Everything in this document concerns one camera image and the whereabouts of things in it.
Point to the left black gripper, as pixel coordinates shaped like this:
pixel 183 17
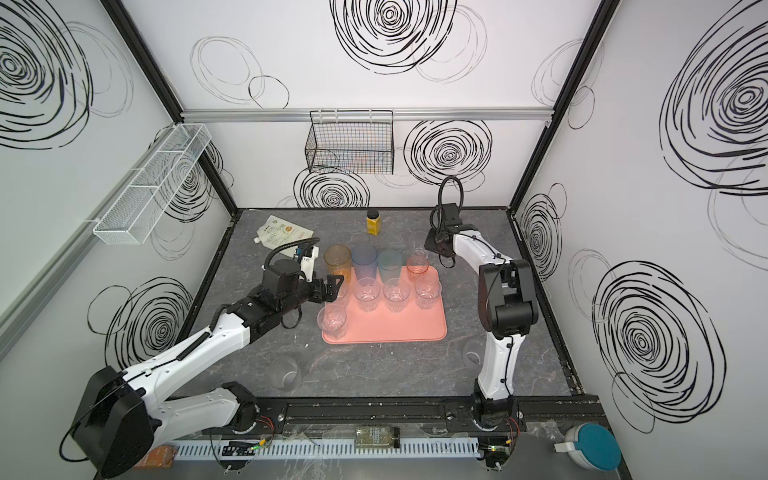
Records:
pixel 320 289

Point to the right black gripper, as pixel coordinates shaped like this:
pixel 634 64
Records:
pixel 436 241

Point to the amber plastic cup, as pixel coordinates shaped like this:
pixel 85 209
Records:
pixel 338 261

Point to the pink plastic cup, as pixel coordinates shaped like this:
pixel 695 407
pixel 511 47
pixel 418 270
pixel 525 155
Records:
pixel 417 264

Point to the blue plastic cup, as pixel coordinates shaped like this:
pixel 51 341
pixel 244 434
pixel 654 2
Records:
pixel 364 258

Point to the pink plastic tray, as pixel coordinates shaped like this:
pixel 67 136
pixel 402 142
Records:
pixel 382 326

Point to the teal plastic cup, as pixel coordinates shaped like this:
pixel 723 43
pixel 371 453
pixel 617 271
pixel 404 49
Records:
pixel 389 264

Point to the small clear glass front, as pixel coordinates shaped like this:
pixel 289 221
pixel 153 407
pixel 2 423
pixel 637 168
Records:
pixel 428 293

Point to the clear cup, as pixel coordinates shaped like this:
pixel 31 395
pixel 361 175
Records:
pixel 284 374

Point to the clear faceted glass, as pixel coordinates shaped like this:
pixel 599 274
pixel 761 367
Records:
pixel 343 296

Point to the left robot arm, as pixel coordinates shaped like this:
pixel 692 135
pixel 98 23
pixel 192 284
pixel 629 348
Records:
pixel 125 414

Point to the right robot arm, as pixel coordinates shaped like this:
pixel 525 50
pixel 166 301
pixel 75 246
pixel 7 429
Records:
pixel 506 300

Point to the yellow spice jar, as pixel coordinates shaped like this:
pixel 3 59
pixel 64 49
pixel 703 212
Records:
pixel 373 222

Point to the white sugar refill pouch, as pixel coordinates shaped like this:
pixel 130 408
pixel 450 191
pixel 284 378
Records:
pixel 276 232

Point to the green circuit board box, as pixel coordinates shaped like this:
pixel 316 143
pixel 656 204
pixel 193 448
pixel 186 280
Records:
pixel 377 437

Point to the brown bottle lying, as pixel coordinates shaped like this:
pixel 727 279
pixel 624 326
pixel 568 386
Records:
pixel 159 458

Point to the teal white kettle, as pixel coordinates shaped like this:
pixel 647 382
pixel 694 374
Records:
pixel 592 447

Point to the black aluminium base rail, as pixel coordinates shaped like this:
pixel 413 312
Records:
pixel 455 413

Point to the black wire basket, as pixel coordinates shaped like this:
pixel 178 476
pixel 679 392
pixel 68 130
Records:
pixel 359 141

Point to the white slotted cable duct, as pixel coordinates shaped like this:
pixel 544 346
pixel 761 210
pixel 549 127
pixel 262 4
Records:
pixel 337 449

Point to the clear acrylic wall shelf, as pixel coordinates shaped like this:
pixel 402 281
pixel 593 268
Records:
pixel 168 183

